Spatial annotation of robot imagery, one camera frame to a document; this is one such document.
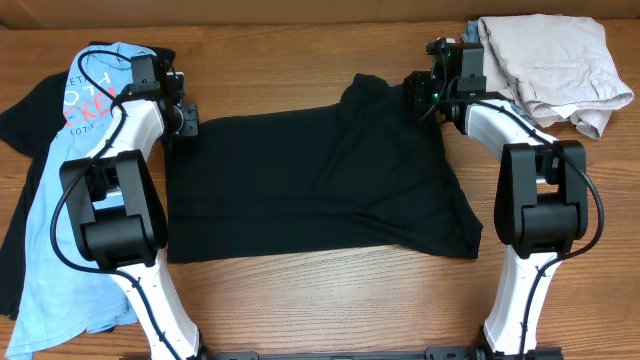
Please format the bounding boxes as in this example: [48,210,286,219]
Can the black t-shirt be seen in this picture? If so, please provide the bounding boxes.
[0,40,177,321]
[165,74,482,263]

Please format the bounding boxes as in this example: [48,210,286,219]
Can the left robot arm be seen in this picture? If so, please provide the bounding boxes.
[54,55,209,359]

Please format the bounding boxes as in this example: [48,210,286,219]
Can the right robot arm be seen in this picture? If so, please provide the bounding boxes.
[404,38,593,359]

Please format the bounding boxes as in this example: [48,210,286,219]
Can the folded blue jeans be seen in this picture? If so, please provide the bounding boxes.
[461,20,535,125]

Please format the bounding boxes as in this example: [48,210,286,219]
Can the beige folded shorts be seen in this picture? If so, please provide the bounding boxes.
[478,14,634,139]

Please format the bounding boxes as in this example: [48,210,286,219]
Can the light blue t-shirt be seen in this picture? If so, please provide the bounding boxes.
[4,41,164,360]

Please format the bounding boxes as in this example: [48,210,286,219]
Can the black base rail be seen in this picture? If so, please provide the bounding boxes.
[119,346,566,360]

